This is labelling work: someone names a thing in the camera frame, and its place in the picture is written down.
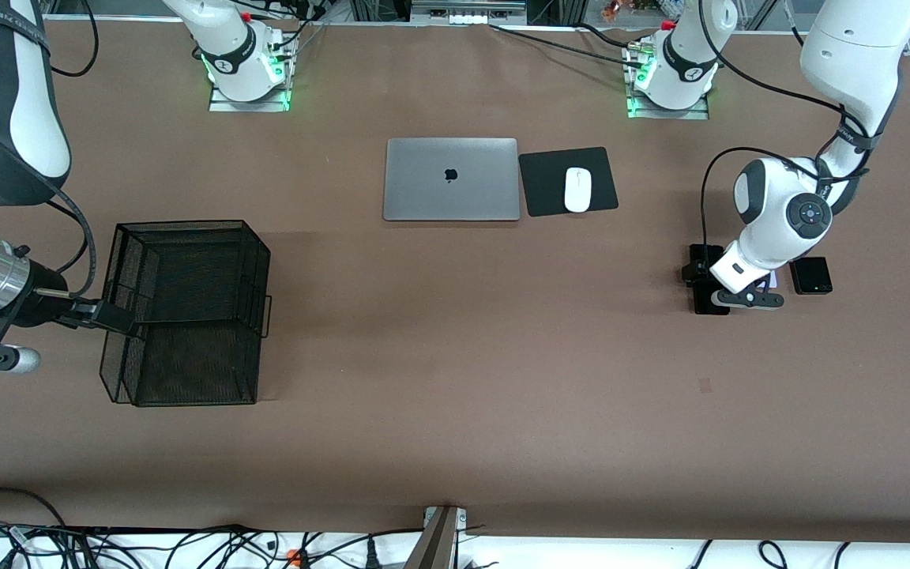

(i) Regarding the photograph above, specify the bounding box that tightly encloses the large black smartphone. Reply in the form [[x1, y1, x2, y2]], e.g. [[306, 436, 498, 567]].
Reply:
[[690, 245, 732, 316]]

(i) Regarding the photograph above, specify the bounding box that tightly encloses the small black flip phone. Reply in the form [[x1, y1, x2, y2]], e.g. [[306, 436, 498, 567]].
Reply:
[[789, 257, 833, 296]]

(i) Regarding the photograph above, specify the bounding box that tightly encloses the black mesh two-tier tray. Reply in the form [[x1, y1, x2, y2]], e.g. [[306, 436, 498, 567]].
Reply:
[[97, 220, 273, 408]]

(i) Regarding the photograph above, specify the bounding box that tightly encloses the white computer mouse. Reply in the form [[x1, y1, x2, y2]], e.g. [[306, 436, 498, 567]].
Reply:
[[565, 167, 592, 214]]

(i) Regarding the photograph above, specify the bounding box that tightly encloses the black mouse pad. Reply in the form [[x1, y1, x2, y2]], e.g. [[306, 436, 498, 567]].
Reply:
[[518, 146, 620, 218]]

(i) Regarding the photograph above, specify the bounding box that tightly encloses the silver closed laptop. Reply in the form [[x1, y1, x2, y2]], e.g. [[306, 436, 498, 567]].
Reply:
[[383, 138, 521, 222]]

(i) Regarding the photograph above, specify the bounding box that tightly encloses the grey socket strip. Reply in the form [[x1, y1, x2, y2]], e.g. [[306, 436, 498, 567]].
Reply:
[[412, 0, 528, 24]]

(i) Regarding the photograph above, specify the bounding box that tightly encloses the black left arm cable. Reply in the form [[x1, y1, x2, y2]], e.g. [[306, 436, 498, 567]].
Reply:
[[696, 0, 873, 247]]

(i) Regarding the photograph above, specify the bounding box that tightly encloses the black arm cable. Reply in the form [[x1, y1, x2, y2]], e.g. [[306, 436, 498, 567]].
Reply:
[[696, 0, 873, 247], [44, 0, 100, 300]]

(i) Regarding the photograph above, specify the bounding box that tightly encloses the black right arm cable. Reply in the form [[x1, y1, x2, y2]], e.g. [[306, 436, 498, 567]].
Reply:
[[44, 0, 100, 300]]

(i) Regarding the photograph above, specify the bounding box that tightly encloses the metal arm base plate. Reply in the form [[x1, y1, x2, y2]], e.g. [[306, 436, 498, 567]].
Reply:
[[626, 87, 710, 121], [209, 79, 291, 113]]

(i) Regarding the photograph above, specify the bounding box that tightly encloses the black cable across table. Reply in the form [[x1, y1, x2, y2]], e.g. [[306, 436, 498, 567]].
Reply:
[[489, 24, 645, 66]]

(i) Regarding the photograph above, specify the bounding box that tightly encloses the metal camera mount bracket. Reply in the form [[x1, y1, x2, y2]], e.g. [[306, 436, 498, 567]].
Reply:
[[406, 506, 468, 569]]

